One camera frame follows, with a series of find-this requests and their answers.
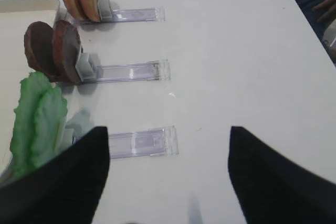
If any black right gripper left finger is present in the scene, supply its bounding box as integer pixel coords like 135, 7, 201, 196
1, 126, 110, 223

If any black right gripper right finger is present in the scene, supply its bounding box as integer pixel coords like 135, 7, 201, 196
228, 126, 335, 223

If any green lettuce leaf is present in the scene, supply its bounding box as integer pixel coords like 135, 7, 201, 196
9, 72, 51, 178
29, 87, 68, 168

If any right brown meat patty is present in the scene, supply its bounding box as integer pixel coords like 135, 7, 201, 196
52, 20, 81, 84

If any brown meat patty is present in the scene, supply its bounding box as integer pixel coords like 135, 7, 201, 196
52, 20, 81, 84
24, 21, 60, 82

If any left brown meat patty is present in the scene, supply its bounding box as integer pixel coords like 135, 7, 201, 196
24, 21, 60, 82

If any bystander hand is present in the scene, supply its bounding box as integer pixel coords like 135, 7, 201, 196
312, 0, 335, 23

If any white rectangular metal tray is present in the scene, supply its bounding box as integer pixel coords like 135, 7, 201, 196
1, 0, 60, 84

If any clear lettuce holder rail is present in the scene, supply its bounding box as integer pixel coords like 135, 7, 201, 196
62, 125, 180, 159

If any clear patty holder rail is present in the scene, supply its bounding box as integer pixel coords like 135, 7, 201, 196
75, 53, 171, 84

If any clear top bun holder rail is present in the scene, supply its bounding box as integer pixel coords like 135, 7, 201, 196
75, 0, 165, 25

